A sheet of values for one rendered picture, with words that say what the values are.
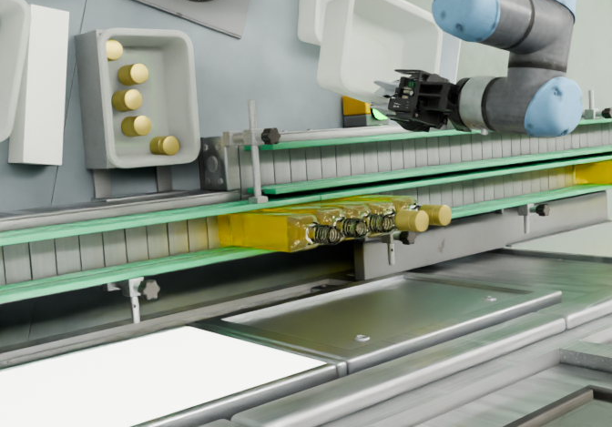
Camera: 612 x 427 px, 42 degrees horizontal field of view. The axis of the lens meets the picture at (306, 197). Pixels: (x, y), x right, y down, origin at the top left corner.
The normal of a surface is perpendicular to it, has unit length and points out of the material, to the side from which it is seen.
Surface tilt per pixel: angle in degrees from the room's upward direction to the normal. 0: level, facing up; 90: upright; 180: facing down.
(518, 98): 90
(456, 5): 91
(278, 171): 0
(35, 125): 0
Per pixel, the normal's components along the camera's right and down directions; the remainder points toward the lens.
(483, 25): 0.38, 0.73
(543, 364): 0.65, 0.02
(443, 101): -0.75, -0.12
